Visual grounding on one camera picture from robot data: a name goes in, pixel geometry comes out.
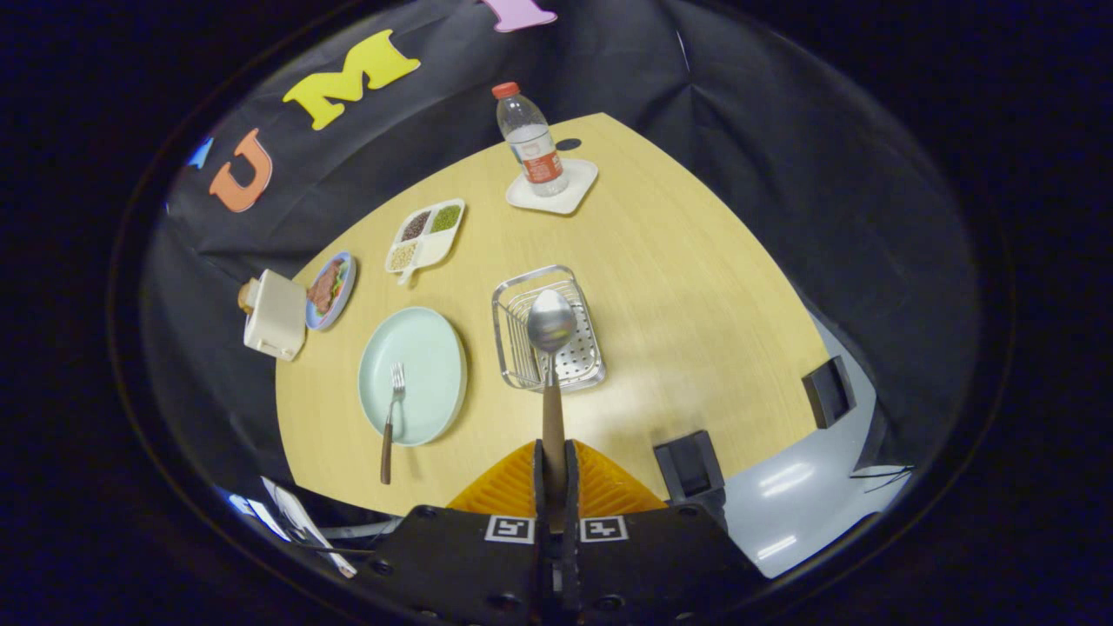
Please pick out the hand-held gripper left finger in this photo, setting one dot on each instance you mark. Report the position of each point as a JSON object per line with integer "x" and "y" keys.
{"x": 469, "y": 565}

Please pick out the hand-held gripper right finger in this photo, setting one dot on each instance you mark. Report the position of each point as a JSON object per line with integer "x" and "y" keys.
{"x": 643, "y": 565}

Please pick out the black table clamp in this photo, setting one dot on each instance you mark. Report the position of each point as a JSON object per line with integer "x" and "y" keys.
{"x": 828, "y": 393}
{"x": 691, "y": 469}

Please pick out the pale green plate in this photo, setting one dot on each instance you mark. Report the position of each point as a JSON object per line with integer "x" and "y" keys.
{"x": 430, "y": 365}

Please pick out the brown meat slice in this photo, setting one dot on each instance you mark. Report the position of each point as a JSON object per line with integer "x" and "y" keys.
{"x": 325, "y": 289}

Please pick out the small blue plate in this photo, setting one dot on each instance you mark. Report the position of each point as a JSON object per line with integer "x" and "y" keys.
{"x": 345, "y": 278}

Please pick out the white toaster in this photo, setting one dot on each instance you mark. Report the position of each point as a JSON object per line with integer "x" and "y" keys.
{"x": 276, "y": 315}

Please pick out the white divided grain dish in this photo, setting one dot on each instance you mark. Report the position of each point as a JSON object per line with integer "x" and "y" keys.
{"x": 432, "y": 248}

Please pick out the brown toast slice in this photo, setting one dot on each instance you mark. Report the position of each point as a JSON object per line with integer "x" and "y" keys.
{"x": 246, "y": 297}

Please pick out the white square coaster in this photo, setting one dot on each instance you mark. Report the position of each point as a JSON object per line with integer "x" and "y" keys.
{"x": 580, "y": 178}

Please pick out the black backdrop cloth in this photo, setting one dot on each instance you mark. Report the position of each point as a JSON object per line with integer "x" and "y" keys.
{"x": 783, "y": 174}

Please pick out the clear red-capped water bottle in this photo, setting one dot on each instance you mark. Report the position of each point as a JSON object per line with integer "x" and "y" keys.
{"x": 532, "y": 143}

